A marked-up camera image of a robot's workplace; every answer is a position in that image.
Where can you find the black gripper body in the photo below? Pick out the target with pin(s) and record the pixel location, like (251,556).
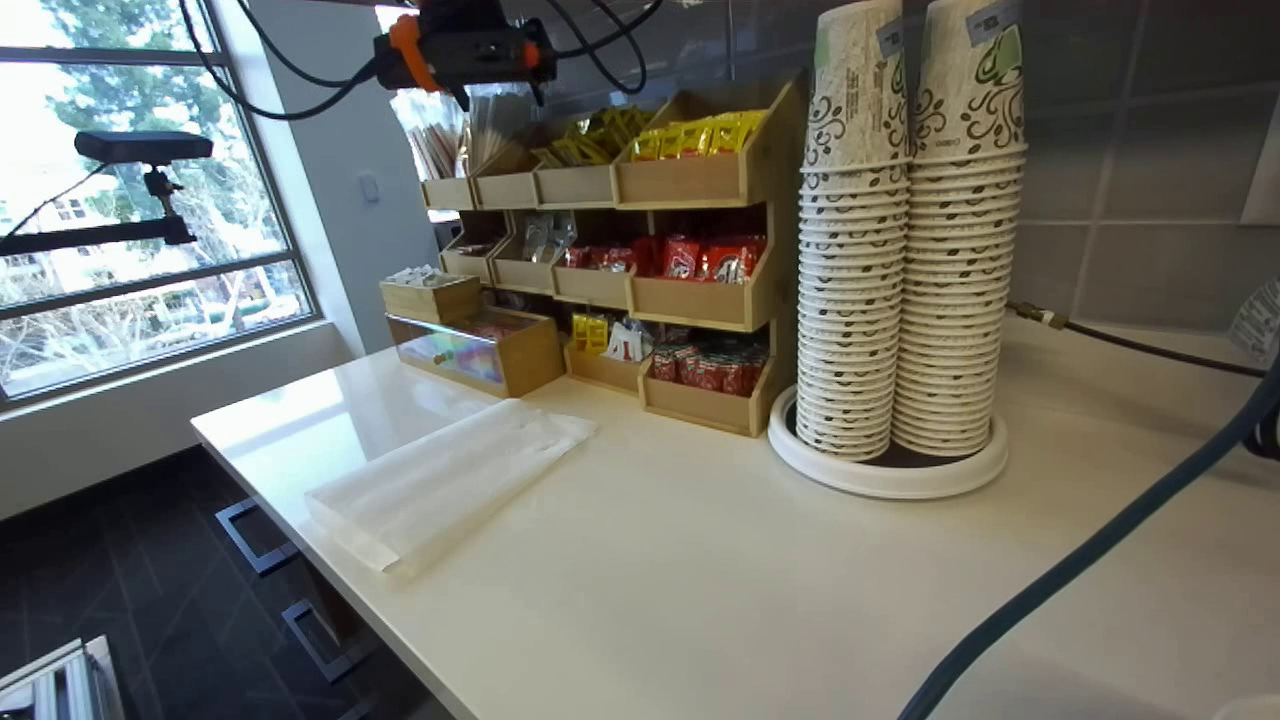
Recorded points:
(461,53)

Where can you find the dark yellow sachet pile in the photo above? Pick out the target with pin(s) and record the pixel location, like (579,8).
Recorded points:
(586,144)

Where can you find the white sachet pile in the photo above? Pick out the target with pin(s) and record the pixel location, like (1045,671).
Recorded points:
(540,238)

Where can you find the wooden tiered shelf organizer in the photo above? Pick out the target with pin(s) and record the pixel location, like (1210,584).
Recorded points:
(693,180)

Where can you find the bright yellow packet pile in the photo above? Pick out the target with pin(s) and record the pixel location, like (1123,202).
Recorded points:
(700,133)

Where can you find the red packet pile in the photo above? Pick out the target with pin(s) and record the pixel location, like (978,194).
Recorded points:
(715,258)
(606,258)
(705,371)

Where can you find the small cardboard box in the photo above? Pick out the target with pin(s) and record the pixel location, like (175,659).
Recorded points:
(435,296)

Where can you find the yellow tea packet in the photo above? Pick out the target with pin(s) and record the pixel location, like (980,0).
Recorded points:
(588,332)

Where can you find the open cardboard box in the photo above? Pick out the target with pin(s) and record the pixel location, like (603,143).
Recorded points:
(525,350)

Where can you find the multicoloured packets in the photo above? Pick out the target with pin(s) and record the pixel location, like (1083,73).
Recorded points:
(453,356)

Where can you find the white tea packet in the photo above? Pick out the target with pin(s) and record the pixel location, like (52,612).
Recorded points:
(630,340)

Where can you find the patterned paper cup stack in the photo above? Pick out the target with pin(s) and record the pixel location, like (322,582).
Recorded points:
(854,267)
(961,267)

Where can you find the grey framed window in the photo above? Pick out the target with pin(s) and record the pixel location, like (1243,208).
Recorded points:
(134,285)

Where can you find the clear plastic bag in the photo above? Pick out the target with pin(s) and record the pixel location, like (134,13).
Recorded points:
(442,485)

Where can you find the white round cup tray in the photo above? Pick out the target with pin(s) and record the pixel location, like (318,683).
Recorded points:
(883,481)

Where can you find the white patterned object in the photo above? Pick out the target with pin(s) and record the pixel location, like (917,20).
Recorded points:
(1261,323)

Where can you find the black camera stand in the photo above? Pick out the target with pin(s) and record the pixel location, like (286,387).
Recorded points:
(140,144)

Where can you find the grey metal floor bracket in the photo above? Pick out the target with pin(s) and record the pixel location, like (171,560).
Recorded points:
(243,542)
(304,640)

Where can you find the white metal frame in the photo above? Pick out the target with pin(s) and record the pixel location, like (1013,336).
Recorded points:
(52,686)

